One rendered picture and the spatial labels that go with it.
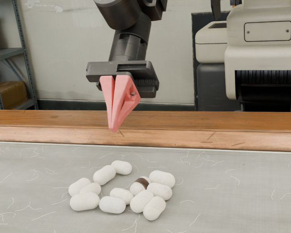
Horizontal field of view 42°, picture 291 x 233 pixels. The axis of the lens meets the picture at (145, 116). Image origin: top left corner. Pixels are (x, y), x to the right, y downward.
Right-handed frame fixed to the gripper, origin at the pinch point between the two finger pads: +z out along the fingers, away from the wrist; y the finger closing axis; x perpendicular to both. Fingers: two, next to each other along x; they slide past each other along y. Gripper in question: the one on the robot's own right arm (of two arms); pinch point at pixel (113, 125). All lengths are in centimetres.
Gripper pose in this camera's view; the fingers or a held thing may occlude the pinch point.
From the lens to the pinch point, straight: 55.4
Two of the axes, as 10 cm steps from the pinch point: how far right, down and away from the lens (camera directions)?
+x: 2.4, 4.6, 8.5
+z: -1.5, 8.9, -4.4
